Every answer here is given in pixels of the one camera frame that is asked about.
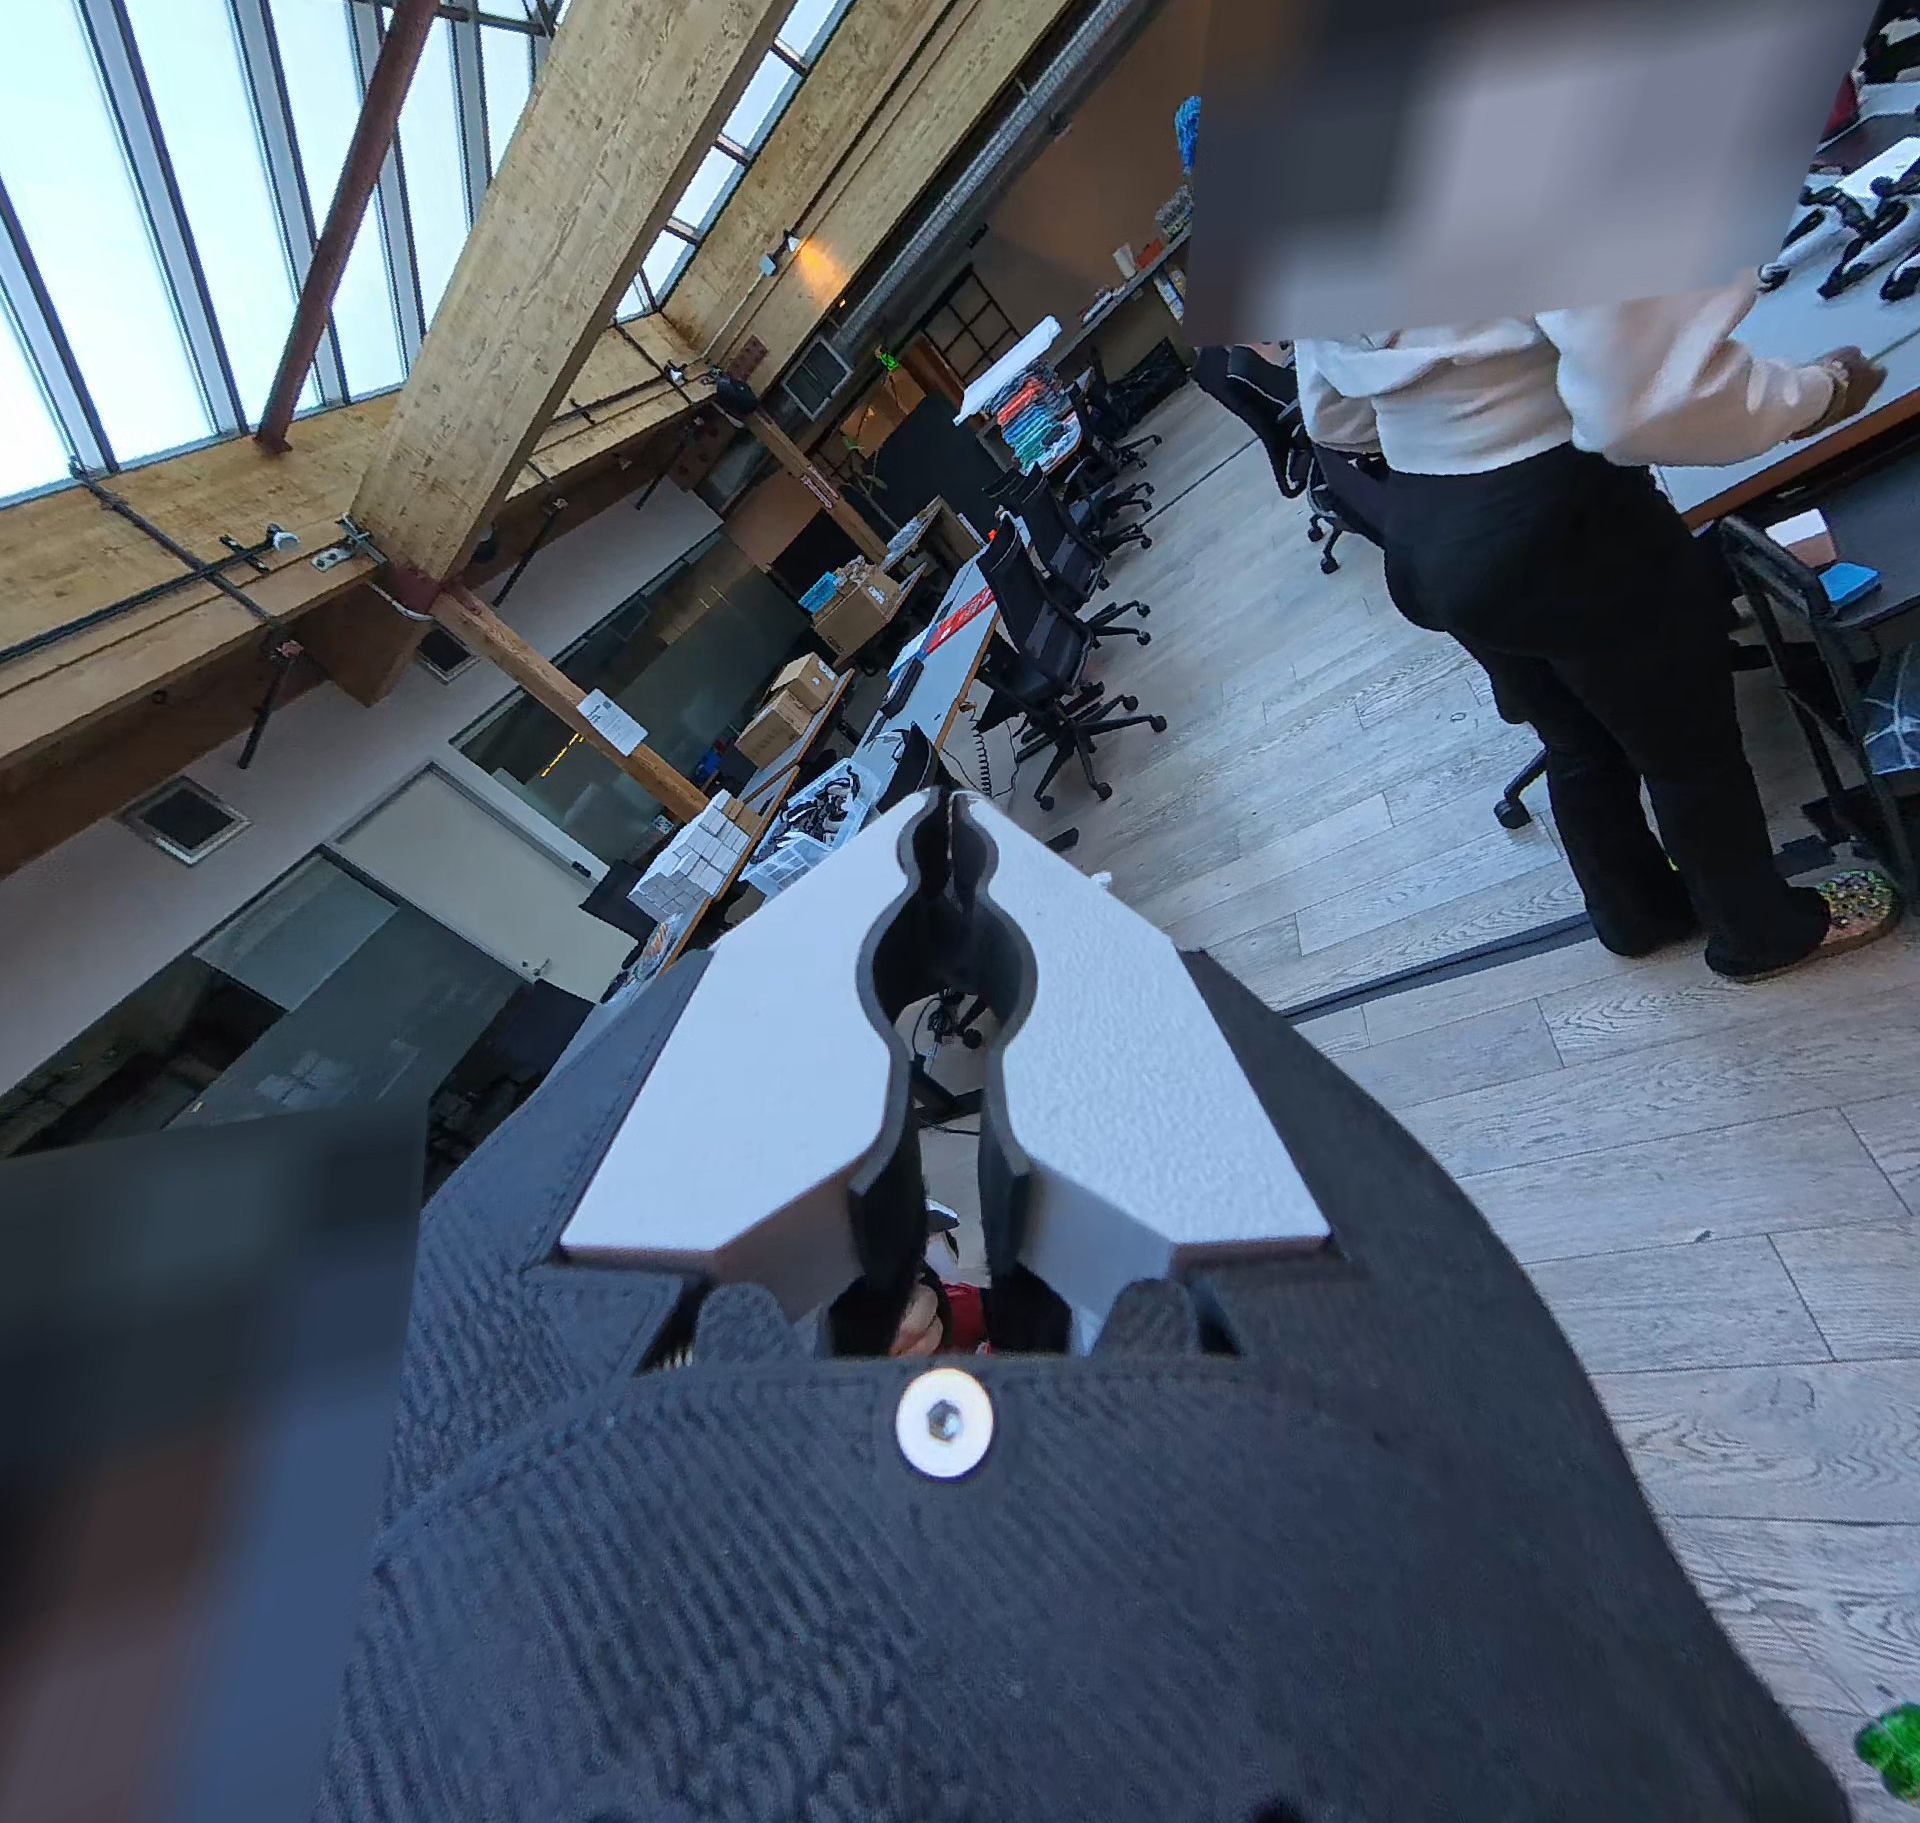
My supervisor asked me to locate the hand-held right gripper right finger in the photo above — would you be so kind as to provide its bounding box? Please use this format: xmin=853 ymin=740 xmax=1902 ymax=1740
xmin=958 ymin=792 xmax=1335 ymax=1347

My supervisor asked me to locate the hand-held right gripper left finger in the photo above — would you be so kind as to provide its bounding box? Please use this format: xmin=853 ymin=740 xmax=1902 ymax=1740
xmin=555 ymin=789 xmax=953 ymax=1347

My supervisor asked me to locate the stack of white boxes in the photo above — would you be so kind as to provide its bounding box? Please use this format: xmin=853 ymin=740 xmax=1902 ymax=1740
xmin=630 ymin=789 xmax=761 ymax=926

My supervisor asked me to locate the row of black office chairs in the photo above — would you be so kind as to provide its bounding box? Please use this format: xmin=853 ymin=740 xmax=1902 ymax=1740
xmin=974 ymin=345 xmax=1172 ymax=811

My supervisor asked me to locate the office desk with red sheet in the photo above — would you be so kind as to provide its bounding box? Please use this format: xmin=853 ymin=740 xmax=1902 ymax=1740
xmin=840 ymin=549 xmax=1008 ymax=790

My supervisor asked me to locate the cardboard box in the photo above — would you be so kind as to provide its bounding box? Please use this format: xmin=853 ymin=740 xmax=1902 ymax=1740
xmin=816 ymin=564 xmax=902 ymax=655

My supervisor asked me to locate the stack of folded clothes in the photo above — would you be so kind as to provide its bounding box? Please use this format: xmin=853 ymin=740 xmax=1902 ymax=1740
xmin=990 ymin=369 xmax=1076 ymax=469

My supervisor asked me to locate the white top office desk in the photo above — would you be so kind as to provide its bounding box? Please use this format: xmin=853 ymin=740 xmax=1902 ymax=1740
xmin=1656 ymin=129 xmax=1920 ymax=529

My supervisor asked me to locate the large wooden ceiling beam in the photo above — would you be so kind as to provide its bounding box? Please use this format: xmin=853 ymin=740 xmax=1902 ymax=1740
xmin=348 ymin=0 xmax=860 ymax=582

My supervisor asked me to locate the rust red ceiling pipe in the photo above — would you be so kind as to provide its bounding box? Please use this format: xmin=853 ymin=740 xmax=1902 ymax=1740
xmin=255 ymin=0 xmax=481 ymax=454

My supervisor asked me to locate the black floor cable strip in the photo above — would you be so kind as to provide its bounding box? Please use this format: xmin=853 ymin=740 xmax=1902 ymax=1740
xmin=1289 ymin=911 xmax=1592 ymax=1023

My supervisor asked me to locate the wooden post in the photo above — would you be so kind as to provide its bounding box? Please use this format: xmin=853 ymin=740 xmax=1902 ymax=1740
xmin=746 ymin=410 xmax=898 ymax=565
xmin=434 ymin=585 xmax=715 ymax=822

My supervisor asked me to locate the silver ventilation duct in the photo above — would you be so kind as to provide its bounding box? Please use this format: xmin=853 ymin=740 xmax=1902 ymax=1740
xmin=840 ymin=0 xmax=1218 ymax=335

